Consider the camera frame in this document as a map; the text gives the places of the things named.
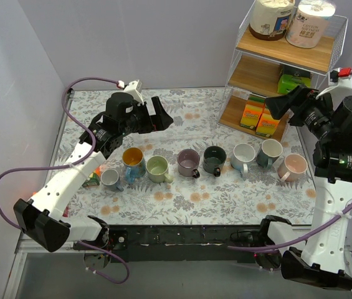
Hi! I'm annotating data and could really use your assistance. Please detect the blue glazed mug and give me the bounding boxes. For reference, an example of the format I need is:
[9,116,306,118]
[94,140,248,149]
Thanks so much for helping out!
[122,147,146,184]

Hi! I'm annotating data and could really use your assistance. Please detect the green mug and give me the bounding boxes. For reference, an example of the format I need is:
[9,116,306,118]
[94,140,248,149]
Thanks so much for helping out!
[146,156,174,183]

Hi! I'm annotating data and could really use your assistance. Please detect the lilac mug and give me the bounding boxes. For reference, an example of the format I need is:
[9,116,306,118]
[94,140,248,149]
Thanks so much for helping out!
[177,149,200,179]

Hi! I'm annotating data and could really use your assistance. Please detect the pink mug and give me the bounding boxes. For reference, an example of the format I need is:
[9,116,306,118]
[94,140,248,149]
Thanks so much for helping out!
[277,154,308,182]

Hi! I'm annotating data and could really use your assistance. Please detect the white and blue mug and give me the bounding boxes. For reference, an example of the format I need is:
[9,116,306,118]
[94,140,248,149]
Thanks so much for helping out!
[231,143,256,175]

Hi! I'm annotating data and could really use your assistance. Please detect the small dark grey-blue mug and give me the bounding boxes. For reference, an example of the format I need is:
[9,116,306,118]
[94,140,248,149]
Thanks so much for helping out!
[100,169,124,192]

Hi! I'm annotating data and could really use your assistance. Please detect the dark grey mug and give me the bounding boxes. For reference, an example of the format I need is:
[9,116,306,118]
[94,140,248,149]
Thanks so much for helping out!
[203,146,227,177]

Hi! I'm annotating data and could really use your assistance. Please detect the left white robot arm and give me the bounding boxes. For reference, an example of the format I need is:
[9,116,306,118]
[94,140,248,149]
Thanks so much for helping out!
[14,92,173,252]

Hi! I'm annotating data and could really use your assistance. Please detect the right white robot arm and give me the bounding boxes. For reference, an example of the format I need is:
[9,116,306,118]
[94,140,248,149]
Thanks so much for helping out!
[265,85,352,291]

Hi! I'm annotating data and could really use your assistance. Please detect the green tissue pack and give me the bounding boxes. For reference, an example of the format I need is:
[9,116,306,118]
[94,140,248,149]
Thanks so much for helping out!
[277,74,311,95]

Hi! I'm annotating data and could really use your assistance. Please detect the shelf sponge pack front right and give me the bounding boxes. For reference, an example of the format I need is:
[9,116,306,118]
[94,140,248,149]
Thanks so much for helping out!
[255,113,280,138]

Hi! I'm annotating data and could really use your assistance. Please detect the shelf sponge pack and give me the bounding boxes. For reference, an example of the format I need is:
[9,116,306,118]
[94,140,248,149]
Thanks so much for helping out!
[240,104,262,130]
[247,94,265,108]
[255,113,280,138]

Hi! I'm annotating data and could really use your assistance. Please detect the shelf sponge pack back left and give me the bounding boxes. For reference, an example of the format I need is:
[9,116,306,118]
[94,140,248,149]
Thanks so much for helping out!
[247,94,265,108]

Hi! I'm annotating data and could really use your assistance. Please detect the shelf sponge pack front left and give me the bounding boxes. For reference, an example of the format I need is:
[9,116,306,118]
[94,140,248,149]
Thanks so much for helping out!
[240,104,262,130]

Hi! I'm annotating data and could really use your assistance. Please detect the yellow orange sponge pack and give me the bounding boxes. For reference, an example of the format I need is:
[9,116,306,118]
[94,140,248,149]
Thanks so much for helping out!
[82,167,101,187]

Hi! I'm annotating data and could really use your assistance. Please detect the pink toilet paper roll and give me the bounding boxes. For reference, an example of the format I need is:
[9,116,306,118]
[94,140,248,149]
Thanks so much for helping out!
[286,0,336,49]

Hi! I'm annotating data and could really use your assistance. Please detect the brown toilet paper roll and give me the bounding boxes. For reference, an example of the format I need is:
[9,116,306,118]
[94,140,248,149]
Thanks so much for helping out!
[249,0,295,41]

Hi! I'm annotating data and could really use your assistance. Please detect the white wire wooden shelf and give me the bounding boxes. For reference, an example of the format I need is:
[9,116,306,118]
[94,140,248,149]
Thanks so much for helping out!
[219,7,348,135]

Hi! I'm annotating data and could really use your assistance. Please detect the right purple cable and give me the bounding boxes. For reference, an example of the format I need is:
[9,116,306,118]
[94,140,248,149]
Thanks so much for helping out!
[227,70,352,272]

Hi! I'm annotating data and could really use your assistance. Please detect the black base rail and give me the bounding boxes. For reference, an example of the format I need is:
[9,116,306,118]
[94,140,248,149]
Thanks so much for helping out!
[105,225,282,270]

